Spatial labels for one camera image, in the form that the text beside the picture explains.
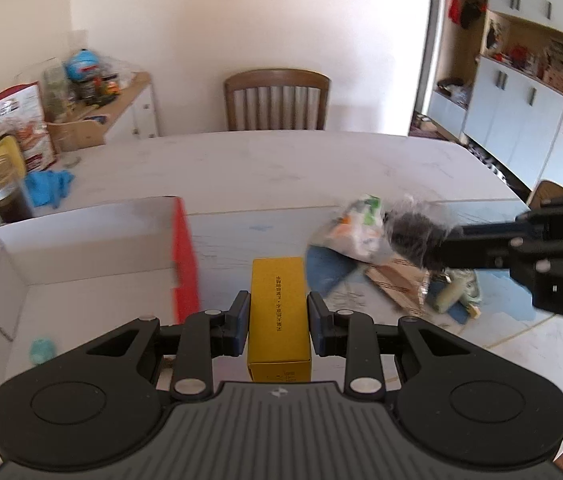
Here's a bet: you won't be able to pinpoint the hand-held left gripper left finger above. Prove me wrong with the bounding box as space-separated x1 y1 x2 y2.
84 290 252 402

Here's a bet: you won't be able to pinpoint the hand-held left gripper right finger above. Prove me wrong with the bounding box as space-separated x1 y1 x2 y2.
307 291 467 403

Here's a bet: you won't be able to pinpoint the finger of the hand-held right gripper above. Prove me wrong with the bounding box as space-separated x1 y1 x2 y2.
454 187 563 242
425 232 563 285

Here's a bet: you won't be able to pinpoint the yellow cardboard box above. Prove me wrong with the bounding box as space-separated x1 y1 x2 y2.
246 257 312 383

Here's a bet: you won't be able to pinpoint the pale yellow roll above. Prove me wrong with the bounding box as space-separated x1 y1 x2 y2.
434 269 482 313

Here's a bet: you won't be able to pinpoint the clear bag with black contents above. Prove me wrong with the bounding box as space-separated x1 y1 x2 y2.
381 195 465 267

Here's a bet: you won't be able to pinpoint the red and white cardboard box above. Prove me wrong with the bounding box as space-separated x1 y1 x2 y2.
0 196 201 411

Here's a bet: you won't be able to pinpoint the brown flat packet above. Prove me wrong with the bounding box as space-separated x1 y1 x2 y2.
364 257 432 317

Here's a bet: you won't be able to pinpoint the clear plastic snack bag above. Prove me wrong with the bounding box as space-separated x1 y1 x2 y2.
310 194 392 263

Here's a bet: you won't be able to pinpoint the pale blue cabinet unit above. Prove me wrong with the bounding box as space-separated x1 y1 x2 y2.
424 0 563 196

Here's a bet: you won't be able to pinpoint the small teal item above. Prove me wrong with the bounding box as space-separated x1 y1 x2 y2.
29 338 56 365

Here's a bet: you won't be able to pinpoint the white sideboard with wooden top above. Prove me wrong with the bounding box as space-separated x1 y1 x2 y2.
46 71 160 153

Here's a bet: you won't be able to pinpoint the blue gloves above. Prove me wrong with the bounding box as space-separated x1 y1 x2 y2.
26 169 76 209

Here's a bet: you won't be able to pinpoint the glass jar with dark liquid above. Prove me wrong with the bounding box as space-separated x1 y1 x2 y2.
0 157 37 225

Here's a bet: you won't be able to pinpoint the toy vehicles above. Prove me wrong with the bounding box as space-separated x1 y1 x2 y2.
84 77 122 103

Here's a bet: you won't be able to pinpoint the blue globe toy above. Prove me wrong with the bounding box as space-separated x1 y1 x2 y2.
64 48 105 82

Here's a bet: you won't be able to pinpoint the red printed snack bag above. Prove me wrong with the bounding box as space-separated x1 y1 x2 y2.
0 81 57 173

